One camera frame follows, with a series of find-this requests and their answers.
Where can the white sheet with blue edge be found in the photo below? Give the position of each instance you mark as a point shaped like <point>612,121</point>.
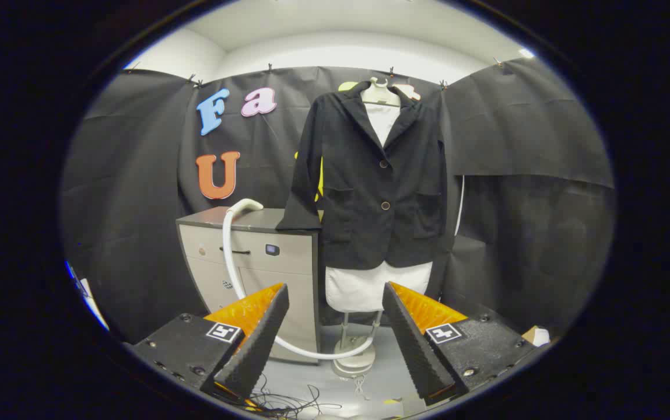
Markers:
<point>97,312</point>

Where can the grey cabinet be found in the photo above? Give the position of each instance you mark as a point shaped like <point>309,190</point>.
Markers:
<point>276,280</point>

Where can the cardboard box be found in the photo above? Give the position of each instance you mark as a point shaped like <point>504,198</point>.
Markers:
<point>539,336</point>

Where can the beige garment steamer base poles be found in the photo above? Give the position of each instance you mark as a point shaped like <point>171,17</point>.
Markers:
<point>353,364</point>

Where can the black jacket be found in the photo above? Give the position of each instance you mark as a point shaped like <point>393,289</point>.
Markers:
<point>369,221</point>

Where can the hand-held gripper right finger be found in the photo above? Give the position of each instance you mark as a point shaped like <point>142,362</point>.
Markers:
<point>413,344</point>

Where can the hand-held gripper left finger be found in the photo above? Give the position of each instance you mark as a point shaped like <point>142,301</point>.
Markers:
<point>259,344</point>

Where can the white hanger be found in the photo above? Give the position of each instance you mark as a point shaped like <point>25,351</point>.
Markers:
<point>380,93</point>

